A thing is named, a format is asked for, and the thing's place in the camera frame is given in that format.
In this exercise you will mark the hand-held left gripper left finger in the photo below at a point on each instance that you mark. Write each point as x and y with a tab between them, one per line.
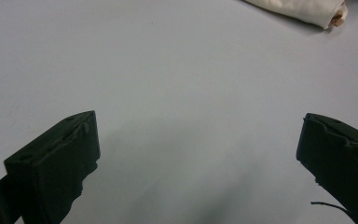
52	168

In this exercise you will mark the light blue mat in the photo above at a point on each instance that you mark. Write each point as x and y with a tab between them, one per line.
180	93

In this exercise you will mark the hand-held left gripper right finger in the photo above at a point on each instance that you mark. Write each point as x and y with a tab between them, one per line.
345	165

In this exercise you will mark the cream baby bodysuit brown trim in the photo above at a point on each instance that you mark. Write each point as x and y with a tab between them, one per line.
304	11

